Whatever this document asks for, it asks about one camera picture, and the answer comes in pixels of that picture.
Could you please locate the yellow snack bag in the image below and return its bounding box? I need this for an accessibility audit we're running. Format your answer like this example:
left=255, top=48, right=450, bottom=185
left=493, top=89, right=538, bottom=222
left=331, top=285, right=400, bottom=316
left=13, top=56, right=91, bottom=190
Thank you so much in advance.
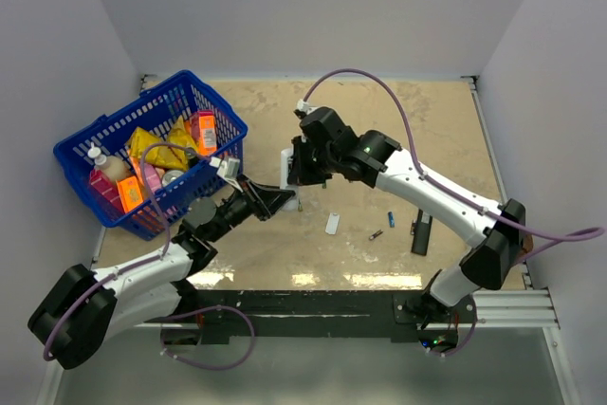
left=167, top=117, right=197, bottom=168
left=127, top=127, right=187, bottom=171

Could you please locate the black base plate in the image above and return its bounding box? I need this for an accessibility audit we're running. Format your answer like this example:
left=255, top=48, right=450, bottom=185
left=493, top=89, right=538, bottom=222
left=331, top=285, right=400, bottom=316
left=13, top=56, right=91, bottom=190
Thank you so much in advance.
left=154, top=290, right=477, bottom=349

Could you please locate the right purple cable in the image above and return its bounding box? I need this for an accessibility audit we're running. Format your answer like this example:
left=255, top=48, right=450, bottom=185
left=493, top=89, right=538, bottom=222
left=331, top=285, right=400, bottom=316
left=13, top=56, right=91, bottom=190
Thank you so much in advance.
left=301, top=67, right=607, bottom=264

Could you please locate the soap pump bottle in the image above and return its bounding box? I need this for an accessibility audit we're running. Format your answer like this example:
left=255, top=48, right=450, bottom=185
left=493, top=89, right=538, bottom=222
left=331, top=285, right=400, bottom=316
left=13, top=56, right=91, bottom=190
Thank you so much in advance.
left=87, top=144, right=131, bottom=185

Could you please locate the black remote control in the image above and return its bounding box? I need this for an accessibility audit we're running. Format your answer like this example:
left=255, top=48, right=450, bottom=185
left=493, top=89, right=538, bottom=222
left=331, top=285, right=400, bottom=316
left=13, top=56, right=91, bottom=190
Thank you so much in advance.
left=411, top=210, right=433, bottom=256

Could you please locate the silver can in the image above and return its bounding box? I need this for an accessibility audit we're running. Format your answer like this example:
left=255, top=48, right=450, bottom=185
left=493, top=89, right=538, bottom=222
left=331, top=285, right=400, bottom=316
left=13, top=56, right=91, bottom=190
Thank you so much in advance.
left=161, top=169, right=184, bottom=187

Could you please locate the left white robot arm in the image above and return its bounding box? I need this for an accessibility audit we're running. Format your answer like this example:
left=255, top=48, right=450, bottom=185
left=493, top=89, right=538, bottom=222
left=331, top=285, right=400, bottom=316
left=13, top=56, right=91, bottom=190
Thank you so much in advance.
left=28, top=175, right=298, bottom=370

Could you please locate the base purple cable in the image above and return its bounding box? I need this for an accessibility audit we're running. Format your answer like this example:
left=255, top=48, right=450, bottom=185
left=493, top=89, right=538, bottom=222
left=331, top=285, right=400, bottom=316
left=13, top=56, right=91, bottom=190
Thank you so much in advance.
left=159, top=300, right=261, bottom=371

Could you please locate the blue plastic shopping basket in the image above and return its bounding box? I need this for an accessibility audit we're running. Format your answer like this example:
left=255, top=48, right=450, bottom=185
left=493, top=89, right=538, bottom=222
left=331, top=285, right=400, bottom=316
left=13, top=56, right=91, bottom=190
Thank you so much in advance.
left=53, top=70, right=248, bottom=240

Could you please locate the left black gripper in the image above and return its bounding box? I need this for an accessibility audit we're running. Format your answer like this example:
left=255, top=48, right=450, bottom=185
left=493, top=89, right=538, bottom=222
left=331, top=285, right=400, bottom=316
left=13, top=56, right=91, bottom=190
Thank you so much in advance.
left=208, top=175, right=295, bottom=244

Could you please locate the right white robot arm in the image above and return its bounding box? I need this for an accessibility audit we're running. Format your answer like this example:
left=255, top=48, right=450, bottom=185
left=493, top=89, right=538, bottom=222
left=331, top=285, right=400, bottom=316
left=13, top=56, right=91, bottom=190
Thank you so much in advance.
left=281, top=101, right=525, bottom=322

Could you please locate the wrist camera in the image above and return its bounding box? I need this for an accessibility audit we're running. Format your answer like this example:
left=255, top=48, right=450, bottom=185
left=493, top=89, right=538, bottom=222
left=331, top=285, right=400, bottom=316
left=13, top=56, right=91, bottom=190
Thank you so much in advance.
left=209, top=156, right=240, bottom=188
left=294, top=99, right=316, bottom=120

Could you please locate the pink round container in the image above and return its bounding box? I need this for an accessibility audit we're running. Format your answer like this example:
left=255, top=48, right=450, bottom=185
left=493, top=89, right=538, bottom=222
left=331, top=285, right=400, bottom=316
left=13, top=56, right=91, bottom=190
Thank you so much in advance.
left=138, top=163, right=162, bottom=193

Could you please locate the white battery cover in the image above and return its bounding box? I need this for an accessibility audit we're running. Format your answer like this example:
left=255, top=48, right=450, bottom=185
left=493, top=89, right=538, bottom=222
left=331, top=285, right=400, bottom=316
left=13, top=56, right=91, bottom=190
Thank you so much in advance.
left=325, top=212, right=340, bottom=235

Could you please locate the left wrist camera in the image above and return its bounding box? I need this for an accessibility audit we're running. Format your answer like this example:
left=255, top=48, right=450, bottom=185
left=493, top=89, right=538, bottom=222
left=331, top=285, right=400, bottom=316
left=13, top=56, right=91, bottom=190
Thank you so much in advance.
left=209, top=156, right=240, bottom=188

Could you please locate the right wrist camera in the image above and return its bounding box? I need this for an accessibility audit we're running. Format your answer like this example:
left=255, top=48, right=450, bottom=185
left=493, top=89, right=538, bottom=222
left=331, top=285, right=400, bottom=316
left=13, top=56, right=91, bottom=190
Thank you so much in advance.
left=294, top=99, right=316, bottom=120

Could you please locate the orange juice carton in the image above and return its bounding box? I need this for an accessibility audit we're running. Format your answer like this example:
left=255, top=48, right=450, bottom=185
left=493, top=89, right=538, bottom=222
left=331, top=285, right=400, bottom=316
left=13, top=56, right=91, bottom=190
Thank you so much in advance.
left=193, top=110, right=217, bottom=156

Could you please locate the white remote control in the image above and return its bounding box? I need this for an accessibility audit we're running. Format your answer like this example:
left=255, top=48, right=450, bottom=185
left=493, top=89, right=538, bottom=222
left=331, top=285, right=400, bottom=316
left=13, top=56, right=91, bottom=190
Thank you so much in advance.
left=280, top=146, right=300, bottom=212

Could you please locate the small orange box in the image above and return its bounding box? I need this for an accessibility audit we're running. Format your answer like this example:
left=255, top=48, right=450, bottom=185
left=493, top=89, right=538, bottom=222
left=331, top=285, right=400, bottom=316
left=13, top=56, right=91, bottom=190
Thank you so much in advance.
left=117, top=176, right=144, bottom=213

